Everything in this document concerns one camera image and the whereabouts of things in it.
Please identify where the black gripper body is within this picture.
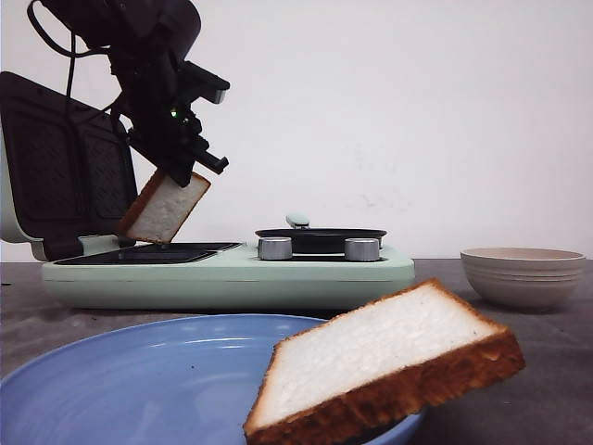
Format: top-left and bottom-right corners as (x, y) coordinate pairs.
(108, 45), (229, 174)

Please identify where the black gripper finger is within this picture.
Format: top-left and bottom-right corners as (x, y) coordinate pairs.
(147, 147), (196, 187)

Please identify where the white bread slice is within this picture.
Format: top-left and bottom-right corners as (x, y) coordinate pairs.
(119, 170), (211, 244)
(243, 279), (525, 444)

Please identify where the mint green sandwich maker lid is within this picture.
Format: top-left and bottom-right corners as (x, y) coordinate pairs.
(1, 71), (137, 261)

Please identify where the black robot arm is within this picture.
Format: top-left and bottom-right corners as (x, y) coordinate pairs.
(43, 1), (230, 187)

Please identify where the mint green breakfast maker base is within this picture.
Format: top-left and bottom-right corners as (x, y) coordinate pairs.
(42, 243), (415, 312)

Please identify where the left silver control knob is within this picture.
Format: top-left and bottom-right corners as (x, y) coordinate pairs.
(258, 236), (293, 261)

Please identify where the silver control knob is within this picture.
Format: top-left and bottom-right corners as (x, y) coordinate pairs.
(258, 236), (293, 261)
(344, 237), (380, 262)

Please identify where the right silver control knob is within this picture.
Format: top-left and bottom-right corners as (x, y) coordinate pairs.
(344, 237), (380, 262)

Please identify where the blue plate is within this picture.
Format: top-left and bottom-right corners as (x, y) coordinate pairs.
(0, 313), (423, 445)

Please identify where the beige ribbed bowl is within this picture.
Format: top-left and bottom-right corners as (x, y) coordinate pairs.
(461, 247), (587, 311)

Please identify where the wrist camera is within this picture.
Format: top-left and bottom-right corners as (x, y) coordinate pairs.
(178, 61), (231, 104)

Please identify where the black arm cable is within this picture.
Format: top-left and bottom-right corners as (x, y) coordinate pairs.
(26, 0), (121, 140)

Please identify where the black frying pan green handle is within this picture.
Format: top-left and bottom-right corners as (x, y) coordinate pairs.
(256, 213), (387, 254)

